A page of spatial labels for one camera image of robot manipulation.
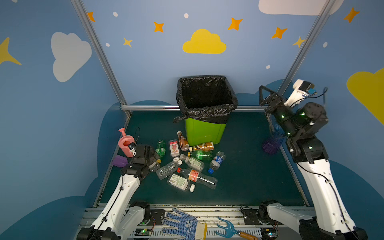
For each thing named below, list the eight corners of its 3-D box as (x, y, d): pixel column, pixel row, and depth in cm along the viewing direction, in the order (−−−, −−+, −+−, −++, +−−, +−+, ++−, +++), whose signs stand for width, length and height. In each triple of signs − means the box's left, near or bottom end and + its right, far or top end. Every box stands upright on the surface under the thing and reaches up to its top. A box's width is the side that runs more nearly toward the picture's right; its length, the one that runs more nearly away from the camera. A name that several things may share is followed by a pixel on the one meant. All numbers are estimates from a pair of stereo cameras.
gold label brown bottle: (190, 154, 96) (190, 151, 94) (188, 147, 100) (188, 145, 97) (214, 150, 99) (214, 147, 96) (212, 144, 102) (212, 141, 99)
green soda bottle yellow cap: (187, 160, 94) (187, 159, 92) (187, 151, 98) (187, 150, 96) (212, 160, 94) (213, 159, 92) (212, 152, 98) (212, 150, 96)
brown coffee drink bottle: (182, 152, 97) (181, 150, 95) (175, 134, 107) (175, 132, 105) (190, 150, 98) (190, 148, 96) (183, 132, 108) (183, 130, 106)
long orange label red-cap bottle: (176, 175, 89) (175, 172, 86) (180, 166, 93) (179, 163, 89) (215, 190, 84) (216, 188, 81) (217, 180, 87) (218, 178, 84)
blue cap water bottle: (204, 169, 91) (205, 167, 88) (218, 152, 99) (218, 149, 96) (213, 176, 88) (214, 174, 86) (226, 157, 97) (227, 155, 94)
